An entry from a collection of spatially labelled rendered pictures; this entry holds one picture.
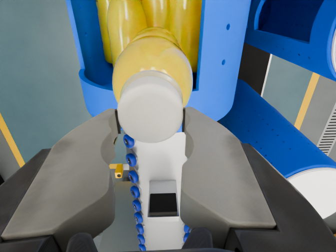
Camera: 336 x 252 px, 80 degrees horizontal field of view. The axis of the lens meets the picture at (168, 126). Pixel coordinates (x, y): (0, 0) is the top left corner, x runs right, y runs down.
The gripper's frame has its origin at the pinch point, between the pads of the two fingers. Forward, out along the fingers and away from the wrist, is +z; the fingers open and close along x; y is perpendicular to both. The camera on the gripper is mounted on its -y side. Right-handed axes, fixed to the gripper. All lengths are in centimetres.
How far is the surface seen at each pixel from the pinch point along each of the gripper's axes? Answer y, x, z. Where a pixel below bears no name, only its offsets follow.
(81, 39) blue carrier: -0.3, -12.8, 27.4
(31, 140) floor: 95, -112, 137
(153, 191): 51, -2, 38
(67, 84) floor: 46, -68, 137
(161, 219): 52, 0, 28
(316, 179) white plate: 41, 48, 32
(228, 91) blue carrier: 5.8, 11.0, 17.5
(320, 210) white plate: 57, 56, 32
